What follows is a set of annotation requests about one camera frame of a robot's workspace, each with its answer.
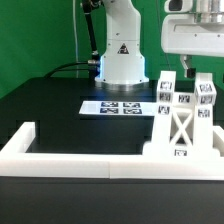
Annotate white tagged cube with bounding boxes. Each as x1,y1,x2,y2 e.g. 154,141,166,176
195,82,216,105
157,81,173,102

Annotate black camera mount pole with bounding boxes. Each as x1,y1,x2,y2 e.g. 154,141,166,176
81,0,100,60

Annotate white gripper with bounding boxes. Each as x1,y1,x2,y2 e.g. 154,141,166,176
161,0,224,78

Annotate white chair back part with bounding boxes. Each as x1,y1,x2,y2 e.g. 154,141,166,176
152,71,215,149

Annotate thin white cable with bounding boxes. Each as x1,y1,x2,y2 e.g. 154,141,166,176
72,0,80,79

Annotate white U-shaped fence frame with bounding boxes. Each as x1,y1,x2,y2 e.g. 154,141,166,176
0,122,224,180

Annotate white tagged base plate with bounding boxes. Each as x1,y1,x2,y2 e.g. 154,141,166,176
79,101,157,116

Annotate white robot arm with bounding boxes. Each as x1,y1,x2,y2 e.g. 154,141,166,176
95,0,224,90

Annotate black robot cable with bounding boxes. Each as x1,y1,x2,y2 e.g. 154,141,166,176
44,61,100,79

